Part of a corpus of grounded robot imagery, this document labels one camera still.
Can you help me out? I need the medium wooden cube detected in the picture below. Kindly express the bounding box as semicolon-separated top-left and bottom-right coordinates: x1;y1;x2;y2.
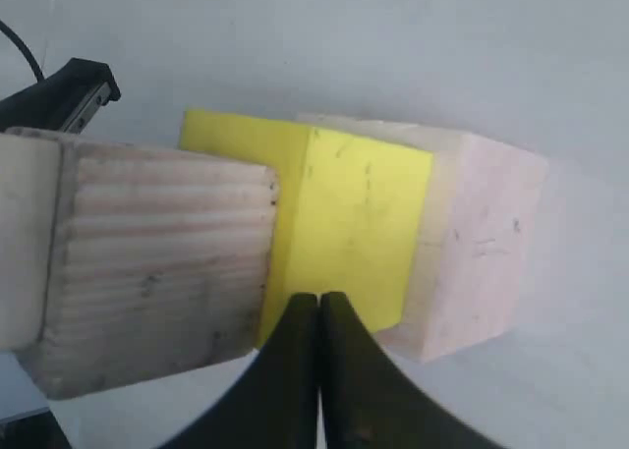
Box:
18;135;278;400

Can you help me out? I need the yellow cube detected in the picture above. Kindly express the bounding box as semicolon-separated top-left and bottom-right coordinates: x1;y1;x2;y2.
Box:
179;109;432;342

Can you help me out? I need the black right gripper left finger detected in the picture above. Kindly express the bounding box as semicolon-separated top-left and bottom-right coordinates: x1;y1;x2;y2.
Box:
163;293;318;448

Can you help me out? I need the large wooden cube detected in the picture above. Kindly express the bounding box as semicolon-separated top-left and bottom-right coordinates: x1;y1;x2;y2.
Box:
298;114;548;362

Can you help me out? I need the small wooden cube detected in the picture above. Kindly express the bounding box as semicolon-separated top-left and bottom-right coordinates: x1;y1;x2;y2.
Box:
1;134;61;352

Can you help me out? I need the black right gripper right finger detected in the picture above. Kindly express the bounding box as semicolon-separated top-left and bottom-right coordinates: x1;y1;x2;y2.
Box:
319;292;499;448

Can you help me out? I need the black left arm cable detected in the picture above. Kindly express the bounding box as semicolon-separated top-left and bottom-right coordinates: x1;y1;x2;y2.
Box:
0;19;48;83

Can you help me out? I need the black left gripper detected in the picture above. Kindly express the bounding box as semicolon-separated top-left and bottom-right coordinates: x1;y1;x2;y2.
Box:
1;58;121;134

